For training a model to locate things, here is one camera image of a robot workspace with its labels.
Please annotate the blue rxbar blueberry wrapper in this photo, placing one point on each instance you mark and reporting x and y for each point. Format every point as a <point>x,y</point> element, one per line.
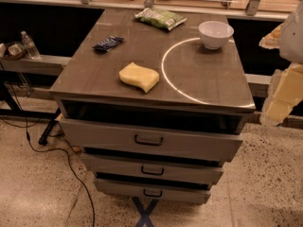
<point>108,44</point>

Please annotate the dark bowl with items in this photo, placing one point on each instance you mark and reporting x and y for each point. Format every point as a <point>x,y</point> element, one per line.
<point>12,51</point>

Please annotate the top grey drawer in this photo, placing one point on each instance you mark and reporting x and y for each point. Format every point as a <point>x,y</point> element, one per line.
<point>153,141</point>

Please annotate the green jalapeno chip bag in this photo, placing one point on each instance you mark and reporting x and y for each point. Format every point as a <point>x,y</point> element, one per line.
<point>160,18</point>

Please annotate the yellow sponge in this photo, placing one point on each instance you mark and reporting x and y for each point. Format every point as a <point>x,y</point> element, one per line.
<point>139,76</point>

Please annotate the grey drawer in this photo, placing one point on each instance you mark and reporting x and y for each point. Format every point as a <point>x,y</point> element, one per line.
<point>153,141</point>
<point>129,169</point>
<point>152,191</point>

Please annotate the bottom grey drawer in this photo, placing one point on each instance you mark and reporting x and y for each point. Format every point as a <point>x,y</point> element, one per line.
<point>152,191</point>

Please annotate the white bowl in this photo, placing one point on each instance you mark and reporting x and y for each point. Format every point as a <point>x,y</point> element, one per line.
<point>214,34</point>

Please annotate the grey side shelf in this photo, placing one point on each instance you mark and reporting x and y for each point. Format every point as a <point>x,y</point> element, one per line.
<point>46,65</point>

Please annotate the grey drawer cabinet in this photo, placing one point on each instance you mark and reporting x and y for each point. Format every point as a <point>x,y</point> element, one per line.
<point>155,113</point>

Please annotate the clear plastic water bottle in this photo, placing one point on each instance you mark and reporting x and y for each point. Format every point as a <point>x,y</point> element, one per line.
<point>30,46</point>

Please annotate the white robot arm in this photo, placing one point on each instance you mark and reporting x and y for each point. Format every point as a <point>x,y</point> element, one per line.
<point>286,87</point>

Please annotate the middle grey drawer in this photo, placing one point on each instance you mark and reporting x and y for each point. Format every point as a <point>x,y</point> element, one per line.
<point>129,169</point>

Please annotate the blue tape cross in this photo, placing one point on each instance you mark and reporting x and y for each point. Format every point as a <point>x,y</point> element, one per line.
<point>144,212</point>

